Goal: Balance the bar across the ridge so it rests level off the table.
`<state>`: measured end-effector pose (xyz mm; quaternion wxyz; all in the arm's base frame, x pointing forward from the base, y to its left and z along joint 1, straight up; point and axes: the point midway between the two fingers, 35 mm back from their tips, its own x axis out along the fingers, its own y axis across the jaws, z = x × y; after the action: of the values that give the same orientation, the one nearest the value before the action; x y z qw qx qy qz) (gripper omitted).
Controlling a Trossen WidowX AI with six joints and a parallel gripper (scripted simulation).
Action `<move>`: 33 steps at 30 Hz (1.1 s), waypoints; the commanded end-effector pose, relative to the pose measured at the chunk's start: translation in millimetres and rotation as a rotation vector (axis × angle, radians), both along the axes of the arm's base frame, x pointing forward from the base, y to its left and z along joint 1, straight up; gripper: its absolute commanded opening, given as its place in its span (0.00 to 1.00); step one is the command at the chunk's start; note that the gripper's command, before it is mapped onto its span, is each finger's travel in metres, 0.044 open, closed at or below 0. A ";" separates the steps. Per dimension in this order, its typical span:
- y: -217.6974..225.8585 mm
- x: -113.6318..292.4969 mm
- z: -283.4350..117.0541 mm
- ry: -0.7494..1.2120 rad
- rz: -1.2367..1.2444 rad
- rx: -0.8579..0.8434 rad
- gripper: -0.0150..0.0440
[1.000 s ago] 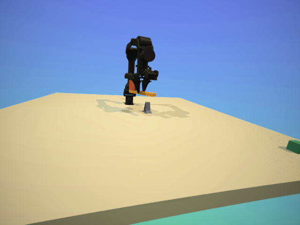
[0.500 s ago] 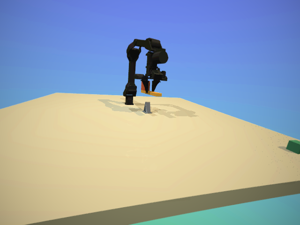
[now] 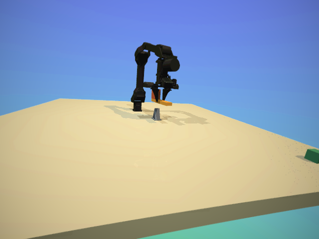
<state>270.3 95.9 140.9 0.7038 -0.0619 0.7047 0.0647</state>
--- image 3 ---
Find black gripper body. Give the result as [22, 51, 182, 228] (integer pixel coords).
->
[143, 72, 179, 89]

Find orange bar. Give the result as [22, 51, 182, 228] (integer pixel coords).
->
[151, 89, 172, 106]

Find green block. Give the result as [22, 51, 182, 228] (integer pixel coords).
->
[305, 149, 319, 164]

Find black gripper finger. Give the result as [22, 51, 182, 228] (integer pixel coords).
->
[162, 89, 171, 100]
[151, 88, 159, 102]

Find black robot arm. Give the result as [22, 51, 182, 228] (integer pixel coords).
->
[131, 42, 180, 112]

